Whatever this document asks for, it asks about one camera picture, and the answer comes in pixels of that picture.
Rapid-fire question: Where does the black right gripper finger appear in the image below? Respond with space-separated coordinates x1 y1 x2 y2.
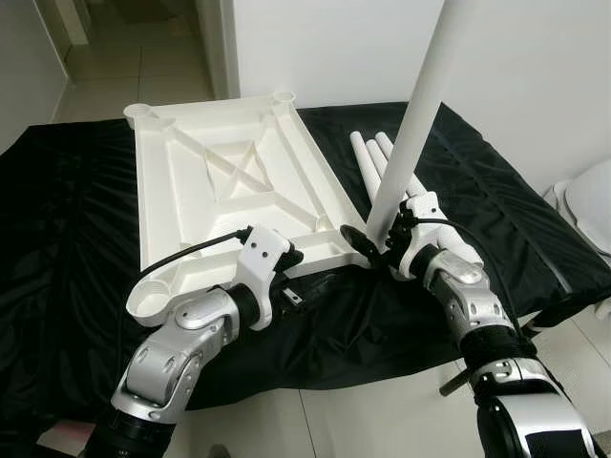
342 225 388 260

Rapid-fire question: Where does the white plastic table top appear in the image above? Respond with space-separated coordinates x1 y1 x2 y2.
124 91 381 319

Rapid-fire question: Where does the black tablecloth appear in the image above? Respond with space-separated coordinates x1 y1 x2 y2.
0 100 611 421

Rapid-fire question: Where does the white round appliance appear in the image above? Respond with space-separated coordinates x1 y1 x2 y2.
552 160 611 259

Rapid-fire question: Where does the pink stool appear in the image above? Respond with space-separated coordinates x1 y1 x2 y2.
38 425 92 449

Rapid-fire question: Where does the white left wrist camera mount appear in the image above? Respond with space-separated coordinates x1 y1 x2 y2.
237 225 292 330

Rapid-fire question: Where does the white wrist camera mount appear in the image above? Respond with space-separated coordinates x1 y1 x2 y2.
396 191 450 280
237 225 292 330

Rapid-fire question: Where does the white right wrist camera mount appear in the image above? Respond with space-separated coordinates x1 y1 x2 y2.
396 191 450 280

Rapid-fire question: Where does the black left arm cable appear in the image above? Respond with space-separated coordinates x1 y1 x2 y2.
126 227 254 302

